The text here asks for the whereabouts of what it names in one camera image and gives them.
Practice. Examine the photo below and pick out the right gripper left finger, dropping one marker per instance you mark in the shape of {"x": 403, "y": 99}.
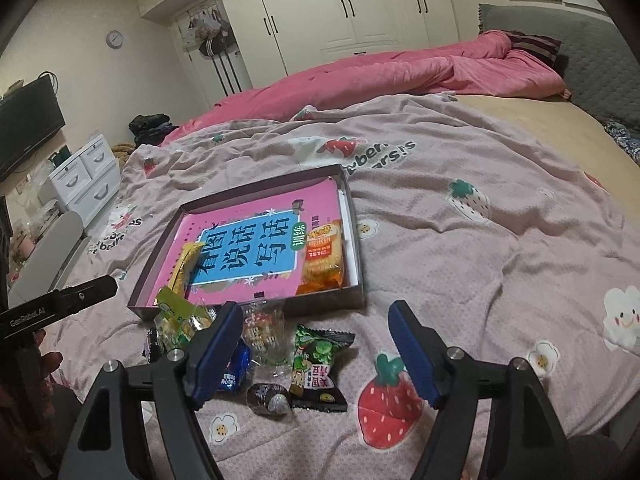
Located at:
{"x": 210, "y": 352}

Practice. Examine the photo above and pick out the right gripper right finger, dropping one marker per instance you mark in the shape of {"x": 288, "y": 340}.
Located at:
{"x": 423, "y": 353}

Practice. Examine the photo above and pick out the blue Oreo-style cookie pack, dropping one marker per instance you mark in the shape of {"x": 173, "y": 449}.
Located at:
{"x": 236, "y": 369}

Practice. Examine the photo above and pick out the green-topped clear snack bag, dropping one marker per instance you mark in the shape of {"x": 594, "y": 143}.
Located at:
{"x": 179, "y": 320}

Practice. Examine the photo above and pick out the clear pack red candy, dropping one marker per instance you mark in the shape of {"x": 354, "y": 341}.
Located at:
{"x": 264, "y": 331}

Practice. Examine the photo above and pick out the yellow Alpenliebe candy pack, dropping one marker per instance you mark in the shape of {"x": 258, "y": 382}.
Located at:
{"x": 185, "y": 264}

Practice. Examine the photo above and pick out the black green pea snack bag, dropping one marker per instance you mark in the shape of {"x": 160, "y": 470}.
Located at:
{"x": 312, "y": 385}

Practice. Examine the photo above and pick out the orange cracker pack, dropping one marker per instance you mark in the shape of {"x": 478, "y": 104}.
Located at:
{"x": 324, "y": 265}

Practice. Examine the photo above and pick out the person's hand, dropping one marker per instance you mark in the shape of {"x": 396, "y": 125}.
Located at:
{"x": 29, "y": 438}

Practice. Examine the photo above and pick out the pink Chinese workbook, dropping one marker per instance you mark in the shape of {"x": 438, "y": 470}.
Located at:
{"x": 254, "y": 245}

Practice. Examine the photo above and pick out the dark shallow cardboard box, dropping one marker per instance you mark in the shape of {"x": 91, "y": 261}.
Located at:
{"x": 350, "y": 297}

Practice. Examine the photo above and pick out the pink strawberry print bedsheet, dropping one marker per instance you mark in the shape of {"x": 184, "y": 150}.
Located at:
{"x": 494, "y": 240}

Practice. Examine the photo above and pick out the white drawer cabinet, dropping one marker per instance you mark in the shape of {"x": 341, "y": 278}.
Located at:
{"x": 85, "y": 182}

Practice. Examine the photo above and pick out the brown knitted item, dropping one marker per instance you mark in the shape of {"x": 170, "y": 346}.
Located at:
{"x": 122, "y": 152}

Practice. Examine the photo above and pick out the black television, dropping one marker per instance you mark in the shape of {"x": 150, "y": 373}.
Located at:
{"x": 29, "y": 118}

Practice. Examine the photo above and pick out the pile of dark clothes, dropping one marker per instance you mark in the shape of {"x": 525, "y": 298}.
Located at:
{"x": 151, "y": 129}

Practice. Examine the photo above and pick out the blue floral fabric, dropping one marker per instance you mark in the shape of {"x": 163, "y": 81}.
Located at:
{"x": 629, "y": 142}

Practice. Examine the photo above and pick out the pink duvet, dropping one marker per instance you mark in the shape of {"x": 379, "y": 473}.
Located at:
{"x": 487, "y": 66}

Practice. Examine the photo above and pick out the white wardrobe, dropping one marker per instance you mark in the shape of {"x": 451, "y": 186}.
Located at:
{"x": 278, "y": 38}

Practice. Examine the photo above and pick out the dark striped pillow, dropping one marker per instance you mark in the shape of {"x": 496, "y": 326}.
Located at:
{"x": 545, "y": 48}

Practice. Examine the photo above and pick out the grey quilted headboard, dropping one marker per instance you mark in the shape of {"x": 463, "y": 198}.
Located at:
{"x": 594, "y": 60}

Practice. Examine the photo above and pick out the round wall clock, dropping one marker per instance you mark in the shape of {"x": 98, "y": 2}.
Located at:
{"x": 114, "y": 39}

